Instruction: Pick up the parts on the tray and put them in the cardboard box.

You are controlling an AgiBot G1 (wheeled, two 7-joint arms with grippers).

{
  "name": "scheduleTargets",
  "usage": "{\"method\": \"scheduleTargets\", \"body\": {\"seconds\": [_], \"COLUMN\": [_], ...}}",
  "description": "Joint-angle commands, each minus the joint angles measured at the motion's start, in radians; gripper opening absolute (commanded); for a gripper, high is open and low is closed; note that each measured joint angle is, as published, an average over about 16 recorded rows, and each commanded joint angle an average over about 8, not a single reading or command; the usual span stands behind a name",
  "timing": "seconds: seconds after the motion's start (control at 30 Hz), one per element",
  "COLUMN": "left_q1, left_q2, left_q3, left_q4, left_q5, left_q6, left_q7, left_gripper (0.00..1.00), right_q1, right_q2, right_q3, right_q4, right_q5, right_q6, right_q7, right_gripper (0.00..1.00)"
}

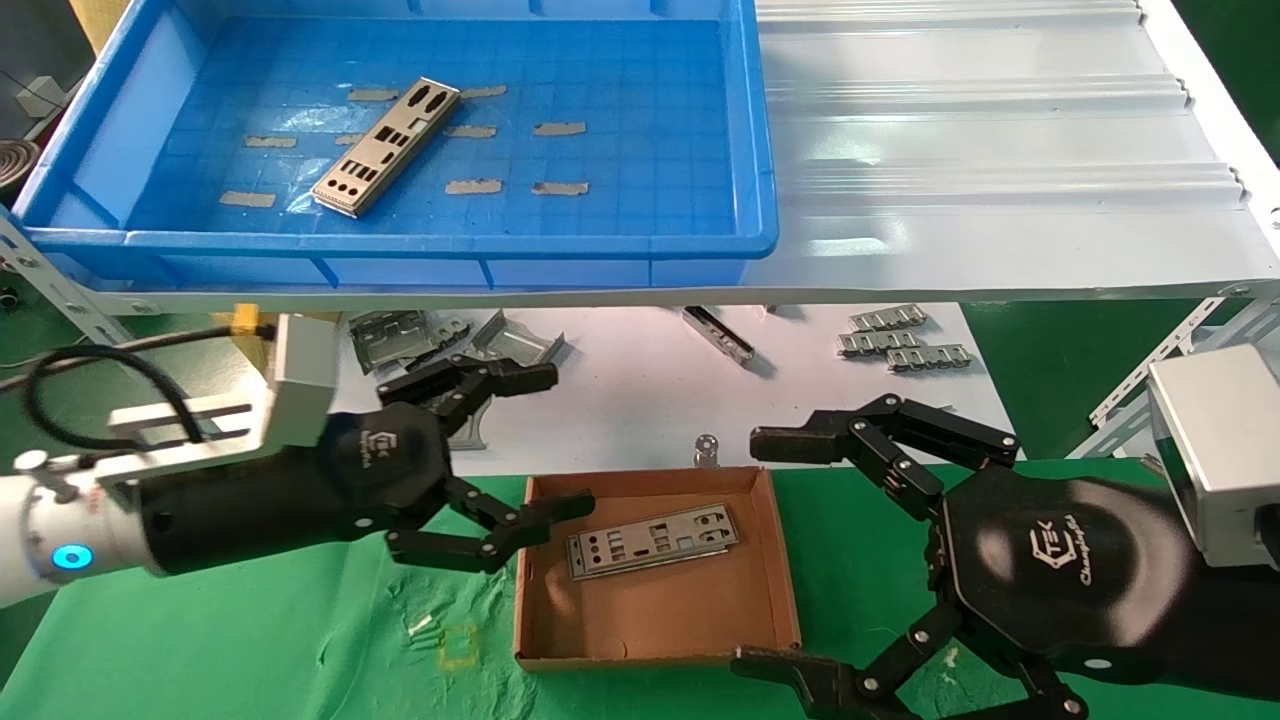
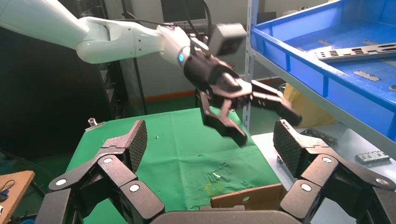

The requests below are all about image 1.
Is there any yellow woven sack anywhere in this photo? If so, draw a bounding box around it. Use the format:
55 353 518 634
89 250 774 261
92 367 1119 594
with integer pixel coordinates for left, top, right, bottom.
68 0 131 56
212 312 276 403

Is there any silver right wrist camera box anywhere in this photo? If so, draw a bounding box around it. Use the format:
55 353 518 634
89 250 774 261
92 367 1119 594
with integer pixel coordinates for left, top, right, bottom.
1147 345 1280 571

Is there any white power adapter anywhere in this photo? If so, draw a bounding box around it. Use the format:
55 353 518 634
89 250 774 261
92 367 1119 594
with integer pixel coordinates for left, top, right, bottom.
15 75 66 116

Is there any blue plastic tray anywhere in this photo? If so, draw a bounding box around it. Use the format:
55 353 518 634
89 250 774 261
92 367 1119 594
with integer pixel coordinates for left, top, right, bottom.
12 0 779 293

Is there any grey spiral coil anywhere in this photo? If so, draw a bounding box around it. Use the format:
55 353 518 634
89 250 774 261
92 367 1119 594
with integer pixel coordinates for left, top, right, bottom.
0 140 39 191

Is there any white metal shelf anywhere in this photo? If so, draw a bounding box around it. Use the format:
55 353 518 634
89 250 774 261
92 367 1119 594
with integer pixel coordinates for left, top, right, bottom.
60 0 1280 317

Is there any metal IO shield plate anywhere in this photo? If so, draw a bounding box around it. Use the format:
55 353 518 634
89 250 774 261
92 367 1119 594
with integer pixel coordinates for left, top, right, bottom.
566 505 741 577
570 520 739 582
311 77 462 218

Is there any slotted steel shelf leg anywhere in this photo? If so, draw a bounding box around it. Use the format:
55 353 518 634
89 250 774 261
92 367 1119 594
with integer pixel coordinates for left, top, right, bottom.
0 215 141 351
1065 285 1280 461

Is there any brown cardboard box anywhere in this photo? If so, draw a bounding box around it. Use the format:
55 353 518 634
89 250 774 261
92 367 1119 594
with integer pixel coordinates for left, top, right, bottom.
513 466 802 673

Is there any green cloth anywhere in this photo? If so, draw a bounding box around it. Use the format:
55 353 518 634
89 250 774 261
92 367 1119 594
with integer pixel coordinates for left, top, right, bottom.
0 455 1280 720

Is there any narrow metal bar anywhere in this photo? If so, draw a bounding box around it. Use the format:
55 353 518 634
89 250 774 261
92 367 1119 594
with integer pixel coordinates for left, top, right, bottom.
683 306 756 367

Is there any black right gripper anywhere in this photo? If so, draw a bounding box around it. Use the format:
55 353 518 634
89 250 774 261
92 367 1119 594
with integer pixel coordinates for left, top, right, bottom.
730 394 1280 720

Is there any black camera cable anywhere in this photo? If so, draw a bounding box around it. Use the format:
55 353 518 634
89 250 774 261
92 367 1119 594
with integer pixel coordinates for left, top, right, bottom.
22 305 279 453

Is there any white board sheet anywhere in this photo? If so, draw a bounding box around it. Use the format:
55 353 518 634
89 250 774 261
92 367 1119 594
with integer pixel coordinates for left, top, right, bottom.
340 303 1026 479

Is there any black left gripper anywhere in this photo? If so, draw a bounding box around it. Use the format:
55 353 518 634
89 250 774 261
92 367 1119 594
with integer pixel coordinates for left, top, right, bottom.
135 354 598 579

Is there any U-shaped metal bracket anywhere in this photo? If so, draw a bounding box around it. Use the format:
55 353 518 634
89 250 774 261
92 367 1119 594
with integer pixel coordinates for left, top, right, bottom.
465 310 566 371

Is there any grey stamped metal bracket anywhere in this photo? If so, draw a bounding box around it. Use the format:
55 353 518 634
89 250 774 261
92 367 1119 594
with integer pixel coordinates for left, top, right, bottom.
345 310 473 377

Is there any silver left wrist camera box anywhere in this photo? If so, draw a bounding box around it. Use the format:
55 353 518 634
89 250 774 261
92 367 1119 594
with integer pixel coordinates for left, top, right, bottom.
107 313 341 479

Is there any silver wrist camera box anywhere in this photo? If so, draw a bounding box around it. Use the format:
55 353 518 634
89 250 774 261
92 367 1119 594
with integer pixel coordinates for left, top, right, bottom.
1147 345 1280 571
107 313 341 479

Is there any flat metal frame plate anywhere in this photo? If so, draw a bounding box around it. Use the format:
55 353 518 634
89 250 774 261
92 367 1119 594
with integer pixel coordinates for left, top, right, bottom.
440 385 495 453

